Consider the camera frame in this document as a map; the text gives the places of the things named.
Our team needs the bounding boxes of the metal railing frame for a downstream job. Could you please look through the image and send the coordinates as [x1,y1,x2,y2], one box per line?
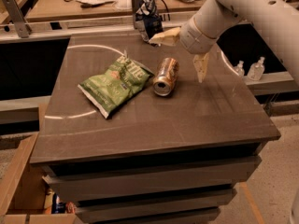
[0,0,299,45]

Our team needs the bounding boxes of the blue white chip bag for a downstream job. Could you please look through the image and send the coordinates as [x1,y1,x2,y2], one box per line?
[135,0,163,43]

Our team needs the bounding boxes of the cardboard box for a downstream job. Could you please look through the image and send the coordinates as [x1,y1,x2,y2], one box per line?
[0,132,82,224]

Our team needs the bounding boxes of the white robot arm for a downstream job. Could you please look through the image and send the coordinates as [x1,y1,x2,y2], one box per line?
[149,0,299,83]

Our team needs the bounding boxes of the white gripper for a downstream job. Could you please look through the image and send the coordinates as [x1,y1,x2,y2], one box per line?
[149,14,218,83]

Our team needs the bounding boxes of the clear sanitizer bottle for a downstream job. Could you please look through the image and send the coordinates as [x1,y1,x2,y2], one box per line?
[234,61,245,77]
[247,57,264,81]

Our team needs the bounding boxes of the clear sanitizer bottle left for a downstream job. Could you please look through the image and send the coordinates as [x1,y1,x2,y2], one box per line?
[234,61,245,77]

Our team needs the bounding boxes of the wooden desk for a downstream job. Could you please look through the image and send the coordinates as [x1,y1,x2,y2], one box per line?
[24,0,219,24]

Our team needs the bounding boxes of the orange soda can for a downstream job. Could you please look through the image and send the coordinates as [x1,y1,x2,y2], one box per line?
[153,57,179,96]

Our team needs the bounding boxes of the clear sanitizer bottle right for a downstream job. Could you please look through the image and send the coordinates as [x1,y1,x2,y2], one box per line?
[247,57,264,81]

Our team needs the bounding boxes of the green chip bag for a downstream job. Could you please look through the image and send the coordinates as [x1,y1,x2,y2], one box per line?
[78,56,153,119]

